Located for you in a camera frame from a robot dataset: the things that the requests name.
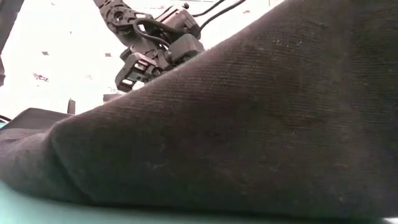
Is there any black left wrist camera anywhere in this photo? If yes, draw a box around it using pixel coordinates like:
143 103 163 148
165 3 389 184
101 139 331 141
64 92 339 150
154 5 201 40

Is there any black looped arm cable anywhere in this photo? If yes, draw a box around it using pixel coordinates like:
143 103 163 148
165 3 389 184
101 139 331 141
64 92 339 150
132 17 187 47

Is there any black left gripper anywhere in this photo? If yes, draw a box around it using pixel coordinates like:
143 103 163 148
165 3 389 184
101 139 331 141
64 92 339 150
114 33 205 93

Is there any black towel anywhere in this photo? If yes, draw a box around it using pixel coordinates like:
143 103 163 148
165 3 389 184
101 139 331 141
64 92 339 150
0 0 398 224

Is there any green table mat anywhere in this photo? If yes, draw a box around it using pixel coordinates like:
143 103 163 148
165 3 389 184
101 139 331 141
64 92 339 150
0 180 386 224

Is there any black camera cable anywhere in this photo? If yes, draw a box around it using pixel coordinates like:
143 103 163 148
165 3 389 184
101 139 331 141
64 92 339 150
198 0 247 32
192 0 226 18

